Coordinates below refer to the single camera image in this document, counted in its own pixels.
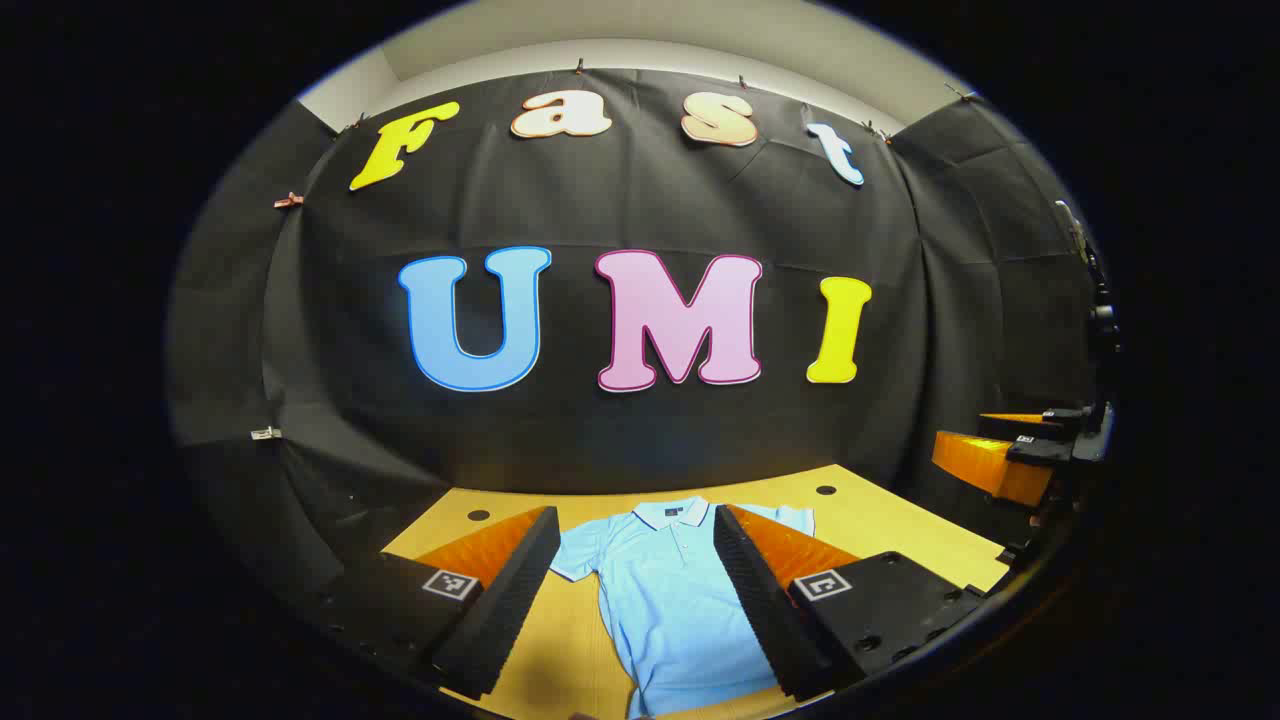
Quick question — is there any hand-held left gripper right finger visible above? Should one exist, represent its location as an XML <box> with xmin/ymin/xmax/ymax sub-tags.
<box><xmin>712</xmin><ymin>503</ymin><xmax>991</xmax><ymax>703</ymax></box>

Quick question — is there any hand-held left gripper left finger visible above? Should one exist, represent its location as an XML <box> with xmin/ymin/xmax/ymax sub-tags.
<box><xmin>318</xmin><ymin>505</ymin><xmax>563</xmax><ymax>701</ymax></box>

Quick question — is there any light blue T-shirt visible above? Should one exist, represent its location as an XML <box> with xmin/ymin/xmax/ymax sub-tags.
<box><xmin>548</xmin><ymin>497</ymin><xmax>816</xmax><ymax>719</ymax></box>

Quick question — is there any black backdrop cloth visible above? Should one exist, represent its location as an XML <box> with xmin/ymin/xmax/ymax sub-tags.
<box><xmin>165</xmin><ymin>68</ymin><xmax>1103</xmax><ymax>601</ymax></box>

